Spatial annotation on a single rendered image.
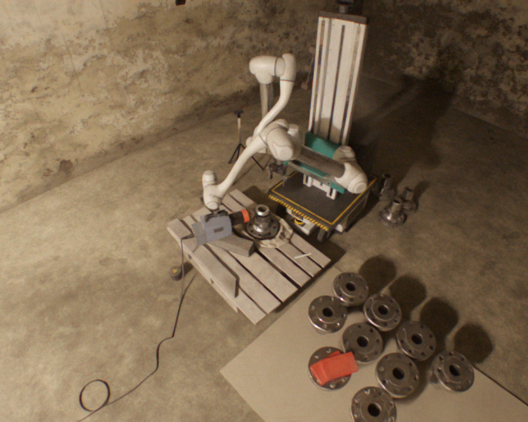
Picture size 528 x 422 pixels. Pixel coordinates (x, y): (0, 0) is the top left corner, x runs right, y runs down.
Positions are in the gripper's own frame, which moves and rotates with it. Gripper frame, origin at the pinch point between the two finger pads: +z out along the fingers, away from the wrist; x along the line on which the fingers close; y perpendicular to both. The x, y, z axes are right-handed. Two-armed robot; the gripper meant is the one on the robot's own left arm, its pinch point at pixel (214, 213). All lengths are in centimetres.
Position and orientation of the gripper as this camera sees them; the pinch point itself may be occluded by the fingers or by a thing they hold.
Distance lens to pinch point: 224.6
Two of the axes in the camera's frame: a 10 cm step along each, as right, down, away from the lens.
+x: -4.1, -6.3, 6.6
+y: 9.1, -2.8, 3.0
